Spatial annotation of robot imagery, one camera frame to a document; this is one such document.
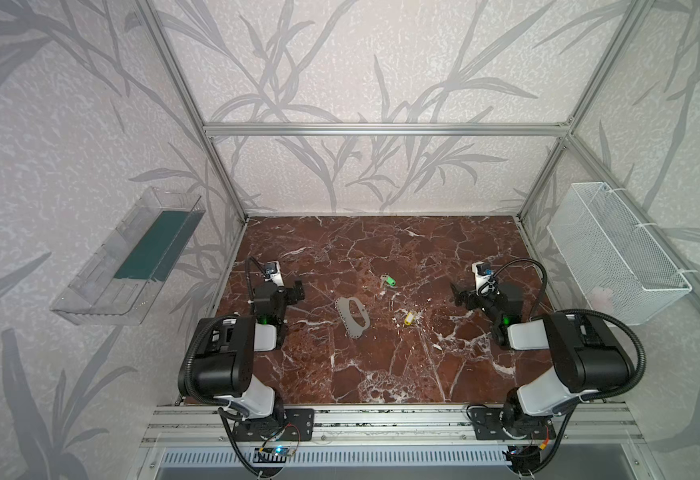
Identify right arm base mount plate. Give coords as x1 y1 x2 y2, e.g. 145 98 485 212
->
466 404 557 442

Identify key with green tag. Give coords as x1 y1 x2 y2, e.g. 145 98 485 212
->
381 274 397 288

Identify small circuit board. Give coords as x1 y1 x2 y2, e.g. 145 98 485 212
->
504 443 548 477
254 443 299 464

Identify aluminium frame horizontal bar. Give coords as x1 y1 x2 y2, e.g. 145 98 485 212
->
203 122 569 137

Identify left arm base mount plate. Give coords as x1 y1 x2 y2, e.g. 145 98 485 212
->
233 408 315 442

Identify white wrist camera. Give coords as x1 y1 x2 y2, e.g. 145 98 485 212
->
263 261 285 287
472 261 495 295

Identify aluminium frame corner post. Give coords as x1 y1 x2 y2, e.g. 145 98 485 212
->
516 0 654 222
136 0 248 223

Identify clear plastic wall tray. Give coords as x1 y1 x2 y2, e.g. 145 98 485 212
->
50 187 206 326

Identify small circuit board left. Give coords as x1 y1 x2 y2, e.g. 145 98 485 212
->
254 443 299 464

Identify white wire mesh basket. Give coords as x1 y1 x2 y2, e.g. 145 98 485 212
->
548 182 693 326

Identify aluminium frame corner post right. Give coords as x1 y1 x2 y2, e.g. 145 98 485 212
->
516 0 654 222

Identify small circuit board right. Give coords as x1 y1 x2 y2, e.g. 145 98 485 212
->
504 443 548 477

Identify aluminium mounting rail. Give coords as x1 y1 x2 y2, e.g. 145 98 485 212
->
140 403 646 447

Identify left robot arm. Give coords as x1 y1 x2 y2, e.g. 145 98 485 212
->
178 279 305 429

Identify grey metal carabiner plate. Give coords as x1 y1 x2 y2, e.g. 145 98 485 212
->
335 297 371 339

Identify aluminium frame corner post left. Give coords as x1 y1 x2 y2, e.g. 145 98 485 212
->
136 0 248 223

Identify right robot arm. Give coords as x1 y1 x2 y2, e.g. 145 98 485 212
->
451 282 647 439

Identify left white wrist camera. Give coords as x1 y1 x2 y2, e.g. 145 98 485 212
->
263 261 285 287

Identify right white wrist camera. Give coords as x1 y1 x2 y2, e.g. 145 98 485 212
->
472 261 495 295

